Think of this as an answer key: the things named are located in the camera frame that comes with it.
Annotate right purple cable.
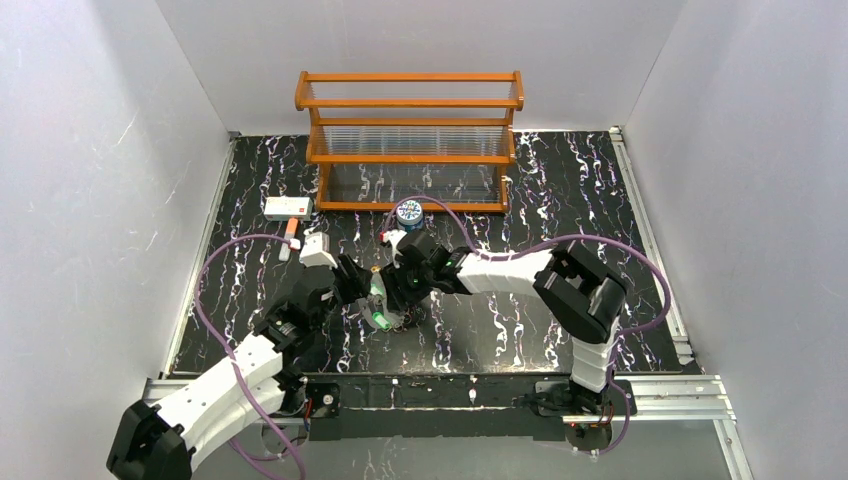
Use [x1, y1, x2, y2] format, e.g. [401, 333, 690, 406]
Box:
[384, 194, 672, 455]

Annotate purple cable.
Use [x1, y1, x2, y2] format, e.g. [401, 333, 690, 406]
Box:
[192, 233, 309, 480]
[384, 194, 672, 455]

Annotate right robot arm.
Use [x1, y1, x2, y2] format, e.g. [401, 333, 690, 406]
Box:
[379, 230, 627, 394]

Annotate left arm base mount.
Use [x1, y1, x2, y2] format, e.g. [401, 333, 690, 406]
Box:
[251, 380, 341, 419]

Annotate orange white tube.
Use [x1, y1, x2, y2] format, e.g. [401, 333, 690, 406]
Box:
[278, 217, 300, 263]

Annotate aluminium frame rail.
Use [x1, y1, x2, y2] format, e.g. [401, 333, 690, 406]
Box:
[135, 375, 738, 425]

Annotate orange wooden shelf rack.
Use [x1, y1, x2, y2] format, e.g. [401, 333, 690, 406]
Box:
[294, 70, 525, 214]

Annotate white red small box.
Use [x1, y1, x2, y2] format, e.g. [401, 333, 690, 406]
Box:
[263, 196, 313, 221]

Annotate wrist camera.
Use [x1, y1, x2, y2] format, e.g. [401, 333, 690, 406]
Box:
[379, 229, 407, 266]
[299, 232, 337, 269]

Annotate green key tag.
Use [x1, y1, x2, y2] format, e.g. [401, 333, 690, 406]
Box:
[372, 312, 391, 330]

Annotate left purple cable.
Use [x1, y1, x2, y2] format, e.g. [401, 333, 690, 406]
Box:
[192, 233, 309, 480]

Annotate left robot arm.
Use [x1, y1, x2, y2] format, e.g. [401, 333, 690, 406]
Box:
[106, 255, 373, 479]

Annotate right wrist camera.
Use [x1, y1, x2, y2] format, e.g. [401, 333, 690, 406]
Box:
[379, 229, 407, 266]

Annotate large silver carabiner keyring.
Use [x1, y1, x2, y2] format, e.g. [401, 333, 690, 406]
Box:
[357, 267, 403, 331]

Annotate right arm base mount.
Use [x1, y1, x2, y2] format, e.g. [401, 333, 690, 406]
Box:
[513, 382, 638, 421]

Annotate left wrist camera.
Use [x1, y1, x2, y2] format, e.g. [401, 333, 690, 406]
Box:
[299, 232, 337, 269]

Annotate blue round jar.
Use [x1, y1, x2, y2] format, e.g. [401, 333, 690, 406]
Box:
[395, 200, 424, 232]

